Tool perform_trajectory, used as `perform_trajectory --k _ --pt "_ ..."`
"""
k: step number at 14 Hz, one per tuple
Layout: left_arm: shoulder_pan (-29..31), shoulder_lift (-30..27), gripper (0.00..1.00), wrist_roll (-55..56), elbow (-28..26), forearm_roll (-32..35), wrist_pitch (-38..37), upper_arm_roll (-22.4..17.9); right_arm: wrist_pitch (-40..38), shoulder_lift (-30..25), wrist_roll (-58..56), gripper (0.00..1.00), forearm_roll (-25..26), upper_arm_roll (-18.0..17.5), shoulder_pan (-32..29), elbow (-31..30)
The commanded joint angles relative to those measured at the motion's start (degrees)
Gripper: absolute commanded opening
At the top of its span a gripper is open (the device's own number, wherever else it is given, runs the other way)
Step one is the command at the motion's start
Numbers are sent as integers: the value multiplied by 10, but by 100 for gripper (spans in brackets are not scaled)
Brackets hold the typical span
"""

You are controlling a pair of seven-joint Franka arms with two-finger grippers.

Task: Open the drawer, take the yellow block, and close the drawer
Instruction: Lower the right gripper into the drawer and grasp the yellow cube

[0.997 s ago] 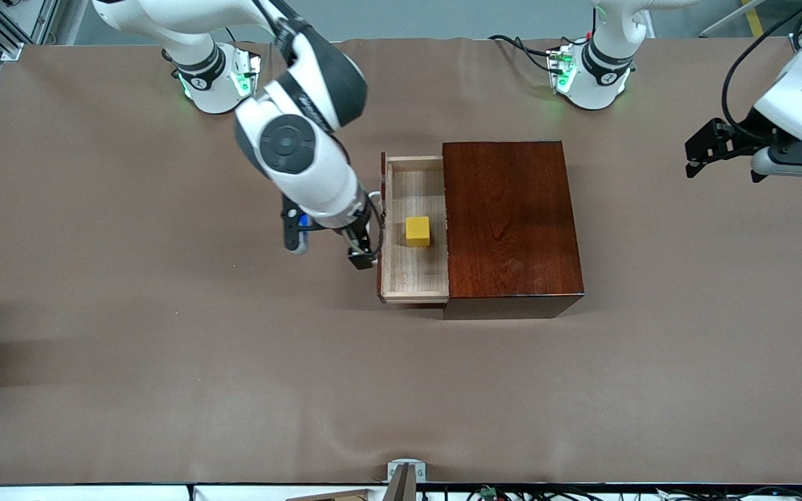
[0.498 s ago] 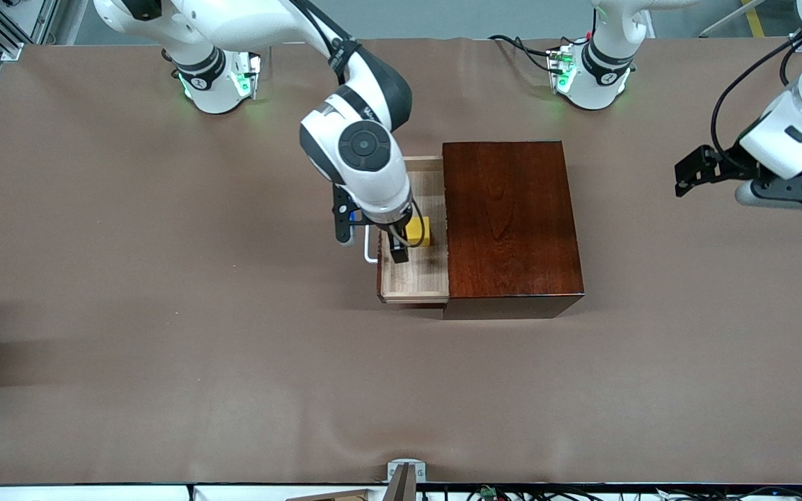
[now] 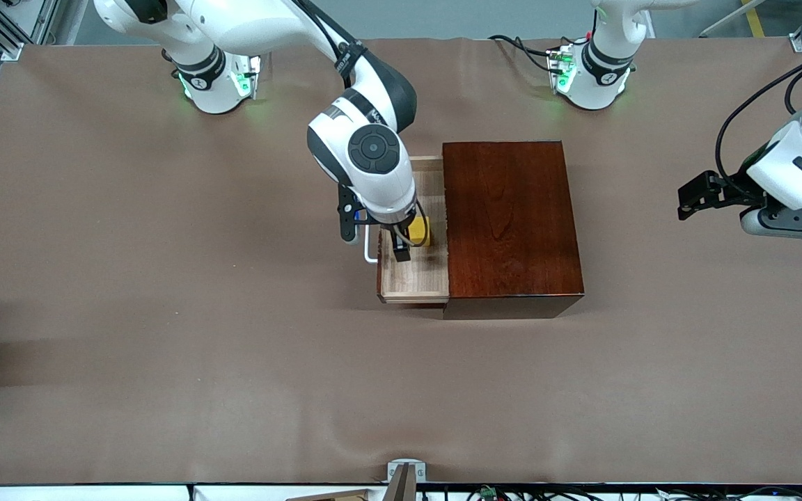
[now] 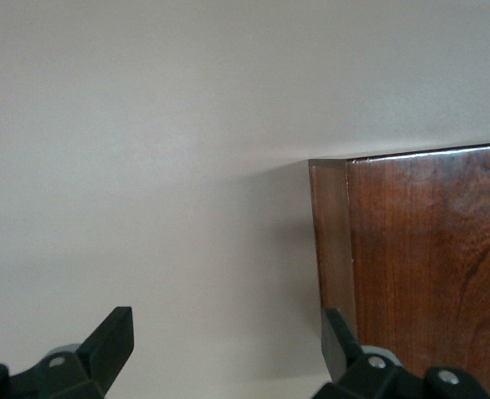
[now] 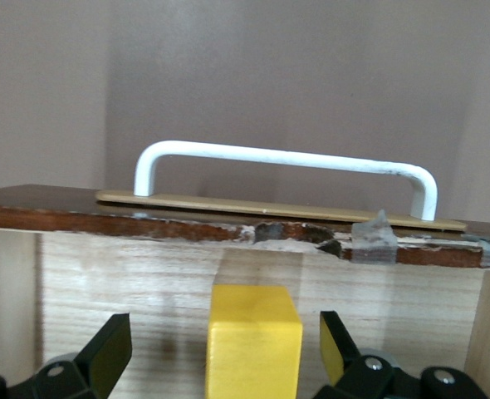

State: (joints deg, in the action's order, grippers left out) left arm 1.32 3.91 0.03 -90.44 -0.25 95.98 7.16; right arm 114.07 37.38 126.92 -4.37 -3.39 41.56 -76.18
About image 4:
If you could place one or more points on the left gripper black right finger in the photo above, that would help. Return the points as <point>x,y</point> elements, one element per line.
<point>338,353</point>

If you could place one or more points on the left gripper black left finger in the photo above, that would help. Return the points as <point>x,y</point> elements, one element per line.
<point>104,353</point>

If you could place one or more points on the dark wooden drawer cabinet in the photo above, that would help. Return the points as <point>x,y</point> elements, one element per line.
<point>436,249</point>

